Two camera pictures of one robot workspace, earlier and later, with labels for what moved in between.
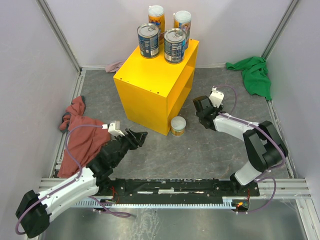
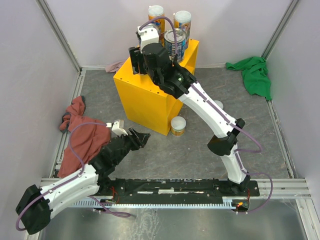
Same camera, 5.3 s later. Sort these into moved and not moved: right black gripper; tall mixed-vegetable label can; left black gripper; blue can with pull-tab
Moved: right black gripper
Not moved: blue can with pull-tab; left black gripper; tall mixed-vegetable label can
